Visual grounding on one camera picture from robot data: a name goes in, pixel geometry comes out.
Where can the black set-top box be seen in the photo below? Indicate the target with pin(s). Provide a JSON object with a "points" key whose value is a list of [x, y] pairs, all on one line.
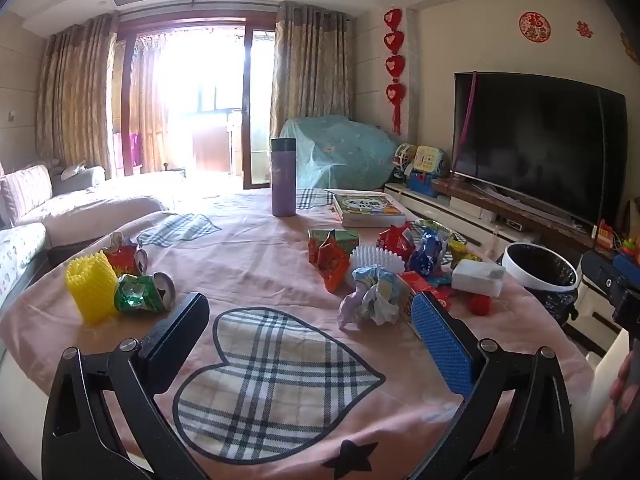
{"points": [[512, 223]]}

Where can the white ridged foam tray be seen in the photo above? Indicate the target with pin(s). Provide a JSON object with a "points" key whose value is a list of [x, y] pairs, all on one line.
{"points": [[375, 260]]}

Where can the printed white cushion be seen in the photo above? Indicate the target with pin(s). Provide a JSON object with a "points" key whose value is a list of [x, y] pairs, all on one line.
{"points": [[20, 255]]}

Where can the crumpled white paper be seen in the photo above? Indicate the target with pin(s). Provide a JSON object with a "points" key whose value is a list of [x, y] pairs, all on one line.
{"points": [[352, 310]]}

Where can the yellow basket toy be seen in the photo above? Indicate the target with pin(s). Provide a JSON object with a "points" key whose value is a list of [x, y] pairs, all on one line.
{"points": [[429, 160]]}

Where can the white basket toy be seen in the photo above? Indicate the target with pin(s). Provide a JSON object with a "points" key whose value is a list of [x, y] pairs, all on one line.
{"points": [[404, 157]]}

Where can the black television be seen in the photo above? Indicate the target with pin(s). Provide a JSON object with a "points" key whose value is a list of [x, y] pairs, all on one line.
{"points": [[540, 145]]}

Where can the brown sliding door frame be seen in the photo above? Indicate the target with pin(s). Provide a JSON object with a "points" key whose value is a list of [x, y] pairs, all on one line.
{"points": [[247, 110]]}

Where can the red snack bag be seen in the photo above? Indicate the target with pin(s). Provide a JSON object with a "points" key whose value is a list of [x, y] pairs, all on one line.
{"points": [[395, 242]]}

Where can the white tv cabinet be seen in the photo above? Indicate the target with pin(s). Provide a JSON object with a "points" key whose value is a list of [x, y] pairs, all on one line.
{"points": [[450, 205]]}

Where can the pink sofa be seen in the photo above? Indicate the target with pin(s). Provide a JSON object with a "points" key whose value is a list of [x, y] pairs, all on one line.
{"points": [[75, 200]]}

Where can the teal dust cover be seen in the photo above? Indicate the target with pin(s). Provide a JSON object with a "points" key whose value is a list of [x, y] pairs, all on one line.
{"points": [[345, 152]]}

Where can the blue toy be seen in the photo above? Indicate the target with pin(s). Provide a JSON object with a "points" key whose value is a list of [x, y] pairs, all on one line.
{"points": [[427, 182]]}

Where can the round red wall sticker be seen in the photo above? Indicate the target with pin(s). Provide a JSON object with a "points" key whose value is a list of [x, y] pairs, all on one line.
{"points": [[534, 26]]}

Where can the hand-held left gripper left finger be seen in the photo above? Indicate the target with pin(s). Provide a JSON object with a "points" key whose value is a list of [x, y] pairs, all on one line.
{"points": [[170, 347]]}

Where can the beige patterned curtain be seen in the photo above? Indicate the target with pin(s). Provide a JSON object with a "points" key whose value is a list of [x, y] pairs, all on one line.
{"points": [[310, 70], [75, 95]]}

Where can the flat red packet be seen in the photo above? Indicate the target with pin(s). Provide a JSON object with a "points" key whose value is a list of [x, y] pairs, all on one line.
{"points": [[425, 287]]}

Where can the green yellow wrapper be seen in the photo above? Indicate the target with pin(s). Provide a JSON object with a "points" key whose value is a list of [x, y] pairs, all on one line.
{"points": [[457, 249]]}

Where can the crushed red can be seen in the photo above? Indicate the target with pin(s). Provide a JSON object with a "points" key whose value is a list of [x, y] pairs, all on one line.
{"points": [[125, 257]]}

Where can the sheer beige curtain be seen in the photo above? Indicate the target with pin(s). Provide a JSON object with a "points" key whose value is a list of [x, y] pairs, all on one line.
{"points": [[147, 105]]}

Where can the small red ball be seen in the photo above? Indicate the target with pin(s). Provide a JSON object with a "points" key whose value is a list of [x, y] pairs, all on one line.
{"points": [[480, 305]]}

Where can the crumpled blue white wrapper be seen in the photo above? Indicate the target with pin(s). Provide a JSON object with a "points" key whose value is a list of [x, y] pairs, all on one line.
{"points": [[382, 295]]}

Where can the pink stick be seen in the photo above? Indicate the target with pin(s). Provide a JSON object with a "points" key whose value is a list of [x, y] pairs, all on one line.
{"points": [[469, 110]]}

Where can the yellow foam fruit net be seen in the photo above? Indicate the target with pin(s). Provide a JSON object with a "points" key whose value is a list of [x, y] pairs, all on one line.
{"points": [[92, 285]]}

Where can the red character wall sticker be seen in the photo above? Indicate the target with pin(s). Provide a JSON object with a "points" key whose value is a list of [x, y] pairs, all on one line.
{"points": [[584, 29]]}

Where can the stack of picture books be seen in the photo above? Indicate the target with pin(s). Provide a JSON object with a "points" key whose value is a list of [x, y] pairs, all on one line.
{"points": [[367, 210]]}

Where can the person's right hand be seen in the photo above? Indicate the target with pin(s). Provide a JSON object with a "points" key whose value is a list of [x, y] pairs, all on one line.
{"points": [[622, 395]]}

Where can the red green snack wrapper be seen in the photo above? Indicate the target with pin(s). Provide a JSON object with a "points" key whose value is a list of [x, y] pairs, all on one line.
{"points": [[332, 260]]}

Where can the white trash bin black liner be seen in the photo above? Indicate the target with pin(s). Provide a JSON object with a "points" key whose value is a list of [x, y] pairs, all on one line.
{"points": [[540, 280]]}

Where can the crushed green can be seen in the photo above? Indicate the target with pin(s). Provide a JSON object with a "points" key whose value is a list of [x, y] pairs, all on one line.
{"points": [[140, 292]]}

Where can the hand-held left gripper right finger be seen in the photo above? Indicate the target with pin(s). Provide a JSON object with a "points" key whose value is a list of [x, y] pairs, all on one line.
{"points": [[442, 345]]}

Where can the white box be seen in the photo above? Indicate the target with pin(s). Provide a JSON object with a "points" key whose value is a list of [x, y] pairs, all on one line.
{"points": [[477, 277]]}

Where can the blue snack bag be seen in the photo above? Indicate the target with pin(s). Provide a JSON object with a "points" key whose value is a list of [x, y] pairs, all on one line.
{"points": [[427, 255]]}

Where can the purple thermos bottle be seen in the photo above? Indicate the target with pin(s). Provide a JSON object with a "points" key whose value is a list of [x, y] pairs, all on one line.
{"points": [[283, 180]]}

